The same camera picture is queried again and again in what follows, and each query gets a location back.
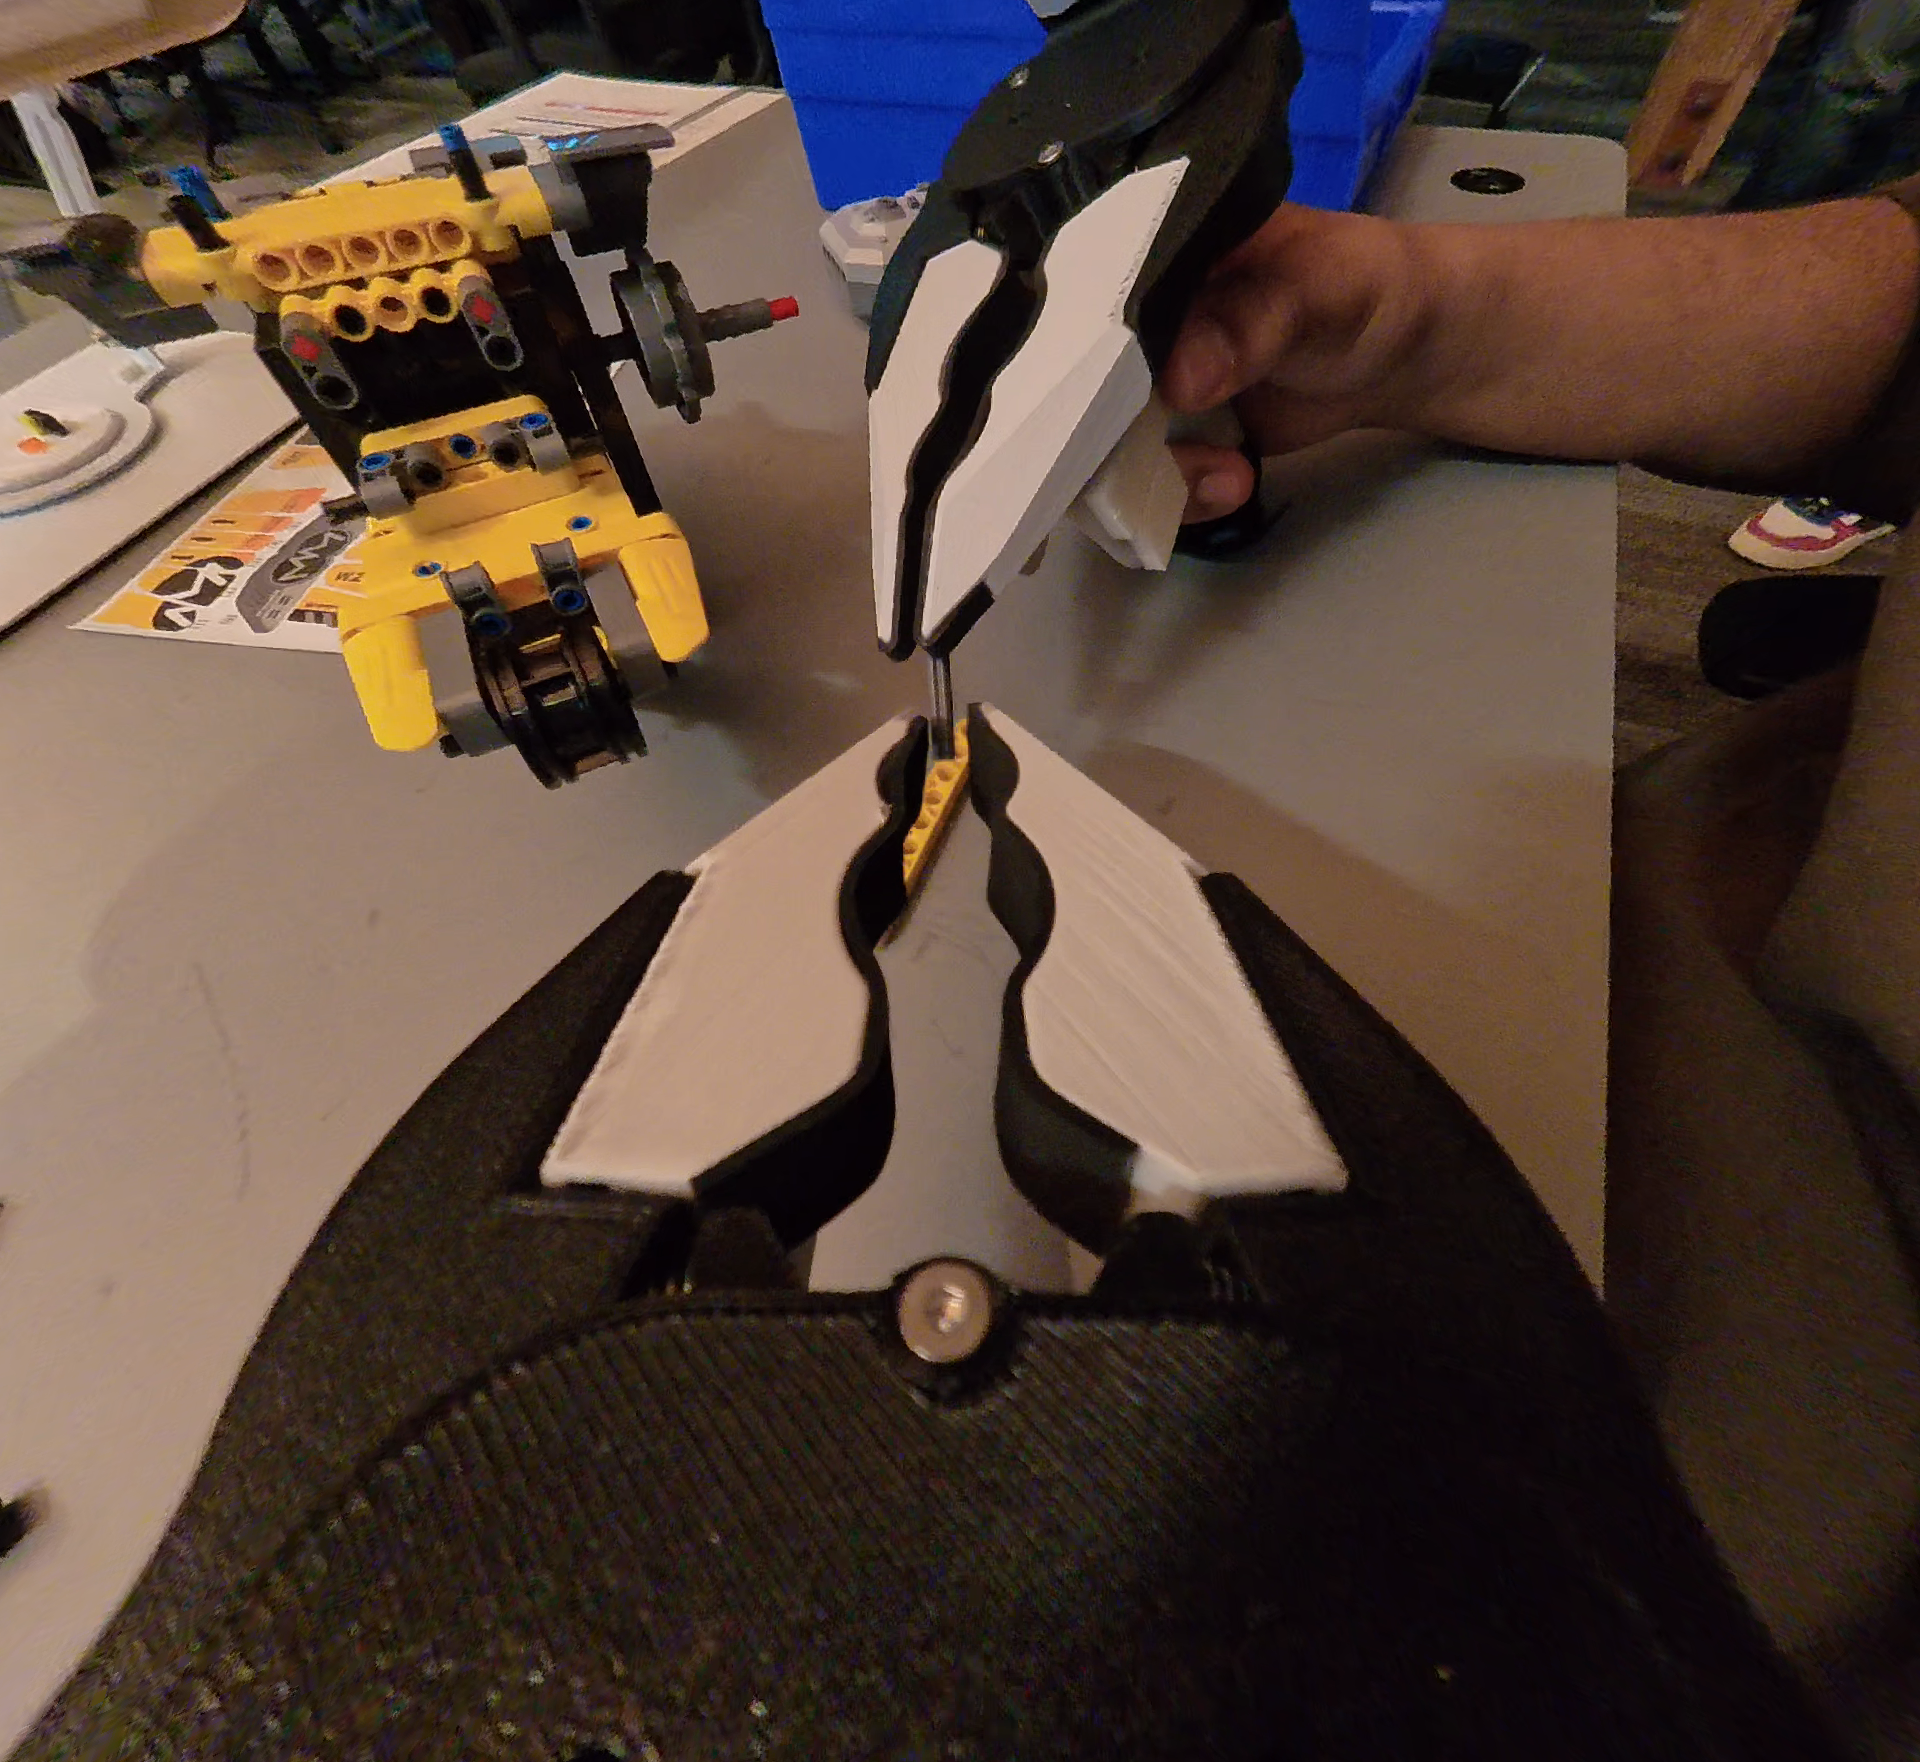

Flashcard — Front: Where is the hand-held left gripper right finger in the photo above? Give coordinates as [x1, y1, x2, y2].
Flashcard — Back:
[965, 701, 1348, 1258]

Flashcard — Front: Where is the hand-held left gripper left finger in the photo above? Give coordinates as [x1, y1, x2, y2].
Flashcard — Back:
[536, 714, 931, 1244]

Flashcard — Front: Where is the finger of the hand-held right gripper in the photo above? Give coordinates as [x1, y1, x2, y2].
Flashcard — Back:
[912, 158, 1193, 654]
[865, 234, 1011, 664]

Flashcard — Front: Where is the yellow perforated toy beam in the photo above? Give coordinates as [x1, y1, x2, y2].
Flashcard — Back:
[894, 724, 973, 927]

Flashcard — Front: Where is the person's right forearm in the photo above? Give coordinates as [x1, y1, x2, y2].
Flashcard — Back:
[1415, 178, 1920, 519]

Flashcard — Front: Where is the person's right hand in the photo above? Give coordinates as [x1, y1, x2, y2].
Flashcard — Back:
[1153, 203, 1442, 527]

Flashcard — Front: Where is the grey white hub device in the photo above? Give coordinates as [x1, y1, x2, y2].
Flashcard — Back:
[818, 183, 938, 321]

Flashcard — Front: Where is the blue plastic bin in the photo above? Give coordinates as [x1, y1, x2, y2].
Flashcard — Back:
[742, 0, 1462, 209]

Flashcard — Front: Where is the white instruction paper sheet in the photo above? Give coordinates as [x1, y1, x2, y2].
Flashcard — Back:
[320, 74, 789, 204]

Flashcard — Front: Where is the yellow brick-built vehicle model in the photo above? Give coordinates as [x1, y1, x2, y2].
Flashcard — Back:
[62, 120, 800, 791]

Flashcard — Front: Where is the person's olive clothing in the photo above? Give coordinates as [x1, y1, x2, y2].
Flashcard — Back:
[1606, 560, 1920, 1720]

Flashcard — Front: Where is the orange printed sticker sheet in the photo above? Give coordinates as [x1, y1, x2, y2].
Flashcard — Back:
[71, 428, 368, 654]

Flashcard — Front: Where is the white flat board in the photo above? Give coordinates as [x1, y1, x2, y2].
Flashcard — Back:
[0, 328, 302, 635]

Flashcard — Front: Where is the white pink sneaker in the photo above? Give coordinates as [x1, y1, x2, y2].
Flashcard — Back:
[1728, 494, 1899, 570]

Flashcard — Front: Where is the white round disc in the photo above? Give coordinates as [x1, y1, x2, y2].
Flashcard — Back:
[0, 357, 168, 519]

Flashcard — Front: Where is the wooden post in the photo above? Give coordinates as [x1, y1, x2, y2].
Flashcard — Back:
[1626, 0, 1892, 193]

